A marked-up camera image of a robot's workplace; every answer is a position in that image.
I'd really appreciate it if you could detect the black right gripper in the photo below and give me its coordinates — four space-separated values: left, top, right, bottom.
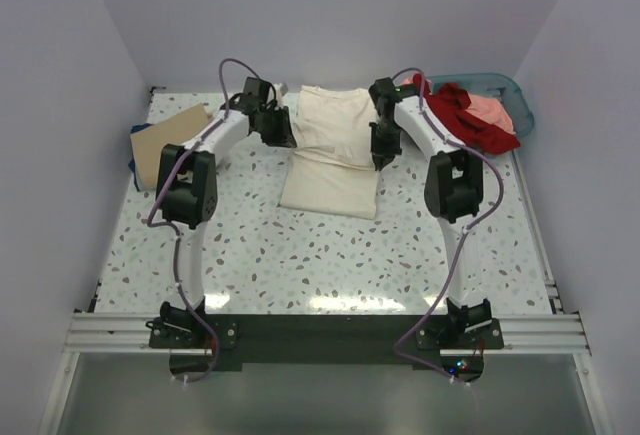
370 119 403 169

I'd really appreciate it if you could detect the cream white t-shirt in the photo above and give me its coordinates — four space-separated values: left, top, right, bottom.
279 86 379 220

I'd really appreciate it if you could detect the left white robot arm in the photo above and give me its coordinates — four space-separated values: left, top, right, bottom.
147 77 297 312

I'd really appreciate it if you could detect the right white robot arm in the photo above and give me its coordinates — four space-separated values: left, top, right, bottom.
368 78 492 348

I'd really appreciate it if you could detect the red t-shirt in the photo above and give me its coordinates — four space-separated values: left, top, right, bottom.
396 73 520 156

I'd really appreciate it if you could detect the pink t-shirt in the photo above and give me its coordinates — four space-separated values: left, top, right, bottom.
466 94 515 135

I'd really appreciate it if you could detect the folded tan t-shirt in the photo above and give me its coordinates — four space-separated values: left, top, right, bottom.
129 103 217 191

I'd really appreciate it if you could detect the teal plastic basket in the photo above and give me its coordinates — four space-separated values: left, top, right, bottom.
428 72 535 138

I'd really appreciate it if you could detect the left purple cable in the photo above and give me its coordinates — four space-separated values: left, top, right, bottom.
147 57 269 382

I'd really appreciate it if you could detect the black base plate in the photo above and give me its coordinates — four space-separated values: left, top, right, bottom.
146 305 505 381

